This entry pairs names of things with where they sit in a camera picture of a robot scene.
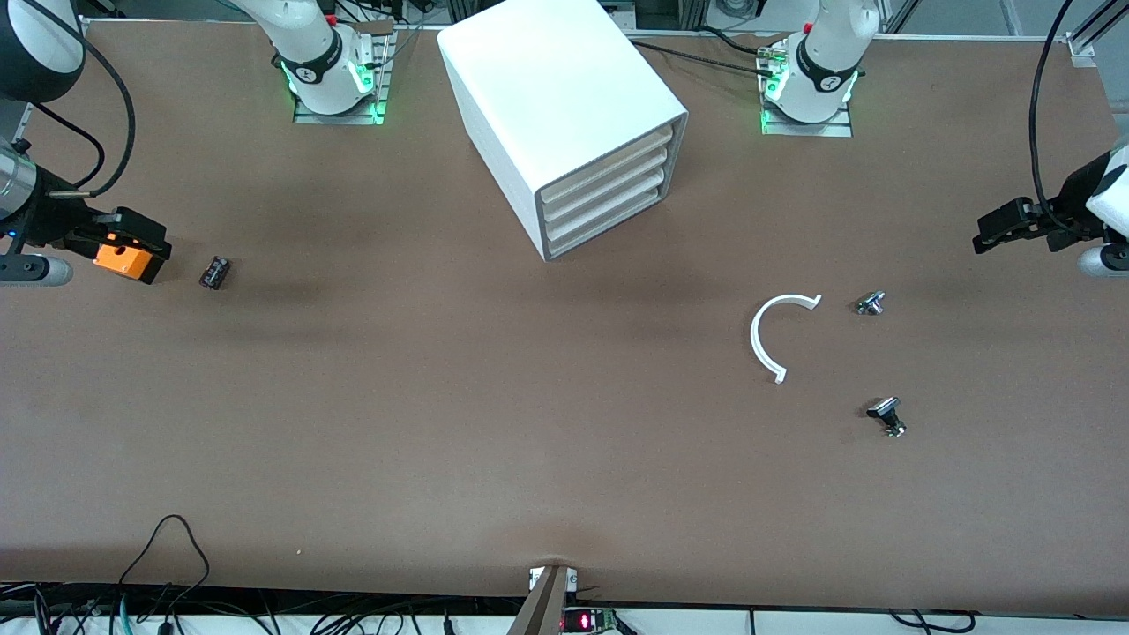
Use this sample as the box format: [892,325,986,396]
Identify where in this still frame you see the black and silver button part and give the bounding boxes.
[866,396,908,438]

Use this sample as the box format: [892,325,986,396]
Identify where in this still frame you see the small device with red display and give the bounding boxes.
[563,607,620,635]

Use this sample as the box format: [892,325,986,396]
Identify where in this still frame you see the aluminium frame profile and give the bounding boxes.
[1065,0,1129,68]

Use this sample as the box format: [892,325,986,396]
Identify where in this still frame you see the thin black looped cable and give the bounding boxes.
[115,514,213,609]

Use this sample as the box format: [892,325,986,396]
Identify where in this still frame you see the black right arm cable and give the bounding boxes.
[18,18,138,199]

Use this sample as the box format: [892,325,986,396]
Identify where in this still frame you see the black cable under table edge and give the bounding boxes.
[886,609,976,635]

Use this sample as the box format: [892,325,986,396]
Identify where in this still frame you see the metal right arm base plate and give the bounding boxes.
[294,34,391,126]

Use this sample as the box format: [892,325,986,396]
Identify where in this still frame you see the black base supply cable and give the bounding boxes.
[631,25,779,82]

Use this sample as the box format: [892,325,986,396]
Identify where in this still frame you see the white curved plastic arc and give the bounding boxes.
[750,293,823,385]

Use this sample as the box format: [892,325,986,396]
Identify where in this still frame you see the grey camera mount beam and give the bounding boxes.
[507,564,579,635]

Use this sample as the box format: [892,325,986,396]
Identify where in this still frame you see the orange box with black base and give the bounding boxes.
[93,243,173,285]

